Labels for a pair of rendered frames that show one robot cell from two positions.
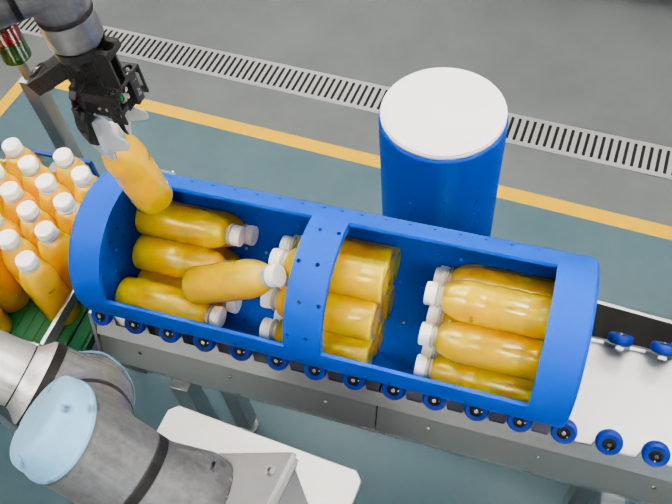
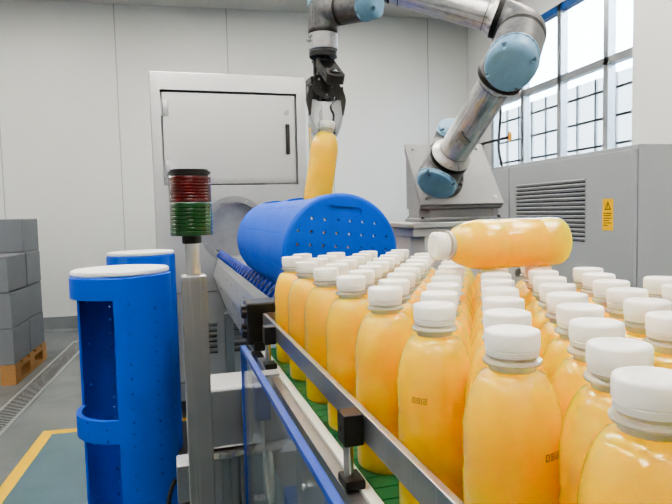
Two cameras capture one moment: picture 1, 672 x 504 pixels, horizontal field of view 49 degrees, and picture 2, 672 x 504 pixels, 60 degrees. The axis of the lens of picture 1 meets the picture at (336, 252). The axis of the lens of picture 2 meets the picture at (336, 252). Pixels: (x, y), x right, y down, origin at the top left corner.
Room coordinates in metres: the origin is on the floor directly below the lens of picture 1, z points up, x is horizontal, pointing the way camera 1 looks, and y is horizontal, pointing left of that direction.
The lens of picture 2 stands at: (1.78, 1.47, 1.19)
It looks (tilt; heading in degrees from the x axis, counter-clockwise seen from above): 4 degrees down; 230
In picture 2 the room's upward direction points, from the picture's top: 1 degrees counter-clockwise
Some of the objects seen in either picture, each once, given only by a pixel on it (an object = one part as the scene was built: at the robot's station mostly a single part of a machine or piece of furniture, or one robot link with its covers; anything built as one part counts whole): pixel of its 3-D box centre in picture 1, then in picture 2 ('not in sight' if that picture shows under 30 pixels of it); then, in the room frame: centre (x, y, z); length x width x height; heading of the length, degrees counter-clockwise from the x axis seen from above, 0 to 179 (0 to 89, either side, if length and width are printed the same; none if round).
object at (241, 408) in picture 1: (229, 383); not in sight; (0.93, 0.35, 0.31); 0.06 x 0.06 x 0.63; 66
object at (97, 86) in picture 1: (99, 75); (322, 77); (0.82, 0.29, 1.53); 0.09 x 0.08 x 0.12; 66
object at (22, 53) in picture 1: (12, 48); (191, 219); (1.37, 0.64, 1.18); 0.06 x 0.06 x 0.05
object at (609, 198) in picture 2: not in sight; (545, 281); (-1.53, -0.45, 0.72); 2.15 x 0.54 x 1.45; 62
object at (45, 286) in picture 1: (47, 289); not in sight; (0.85, 0.58, 0.99); 0.07 x 0.07 x 0.19
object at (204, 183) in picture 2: (3, 31); (189, 189); (1.37, 0.64, 1.23); 0.06 x 0.06 x 0.04
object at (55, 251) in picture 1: (65, 259); not in sight; (0.92, 0.55, 0.99); 0.07 x 0.07 x 0.19
